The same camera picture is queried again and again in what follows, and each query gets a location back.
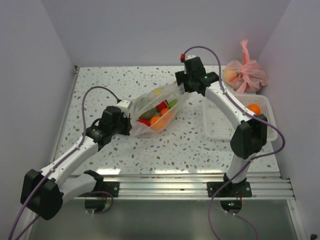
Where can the clear printed plastic bag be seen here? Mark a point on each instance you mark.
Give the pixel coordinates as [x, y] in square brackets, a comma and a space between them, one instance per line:
[141, 127]

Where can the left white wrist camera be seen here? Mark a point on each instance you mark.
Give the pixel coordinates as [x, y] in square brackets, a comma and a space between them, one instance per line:
[125, 105]

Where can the peach in pink bag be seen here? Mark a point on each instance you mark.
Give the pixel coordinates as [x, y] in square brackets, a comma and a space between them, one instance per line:
[230, 75]

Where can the right black base bracket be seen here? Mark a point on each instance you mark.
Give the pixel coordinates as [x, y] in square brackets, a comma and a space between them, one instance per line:
[232, 190]

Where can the orange in basket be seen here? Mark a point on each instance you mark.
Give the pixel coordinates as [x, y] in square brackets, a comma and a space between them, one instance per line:
[255, 109]

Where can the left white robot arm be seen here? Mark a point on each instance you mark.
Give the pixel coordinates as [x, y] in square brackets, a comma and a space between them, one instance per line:
[44, 192]

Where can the red fruit in clear bag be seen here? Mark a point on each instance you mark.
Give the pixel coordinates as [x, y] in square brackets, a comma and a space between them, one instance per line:
[162, 105]

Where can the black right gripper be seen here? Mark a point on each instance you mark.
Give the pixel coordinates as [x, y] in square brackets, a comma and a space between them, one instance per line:
[181, 77]

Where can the orange in clear bag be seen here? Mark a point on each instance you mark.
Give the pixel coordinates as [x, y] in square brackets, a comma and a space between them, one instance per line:
[165, 112]
[157, 123]

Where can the aluminium mounting rail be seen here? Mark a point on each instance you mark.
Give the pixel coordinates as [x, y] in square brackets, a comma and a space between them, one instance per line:
[193, 186]

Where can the green apple in clear bag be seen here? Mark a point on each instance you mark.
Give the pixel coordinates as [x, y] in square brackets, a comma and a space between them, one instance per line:
[172, 103]

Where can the white plastic basket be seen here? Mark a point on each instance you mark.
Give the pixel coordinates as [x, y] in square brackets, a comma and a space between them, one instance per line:
[216, 124]

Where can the left black base bracket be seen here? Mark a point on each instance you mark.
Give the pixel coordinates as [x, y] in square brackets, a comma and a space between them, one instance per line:
[111, 187]

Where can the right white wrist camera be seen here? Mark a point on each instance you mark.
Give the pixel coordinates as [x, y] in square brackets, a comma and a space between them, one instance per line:
[184, 57]

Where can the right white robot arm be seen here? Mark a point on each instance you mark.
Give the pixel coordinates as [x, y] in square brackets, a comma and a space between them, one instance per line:
[250, 131]

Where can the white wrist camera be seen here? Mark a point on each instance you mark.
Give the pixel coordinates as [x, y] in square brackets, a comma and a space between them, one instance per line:
[184, 57]
[125, 105]

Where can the black base bracket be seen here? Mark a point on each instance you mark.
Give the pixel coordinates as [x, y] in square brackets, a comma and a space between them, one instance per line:
[111, 187]
[232, 190]

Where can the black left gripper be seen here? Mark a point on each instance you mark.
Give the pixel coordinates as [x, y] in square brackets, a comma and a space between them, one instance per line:
[125, 131]

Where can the pink plastic bag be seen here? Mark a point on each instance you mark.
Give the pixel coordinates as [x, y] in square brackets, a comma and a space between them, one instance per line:
[251, 76]

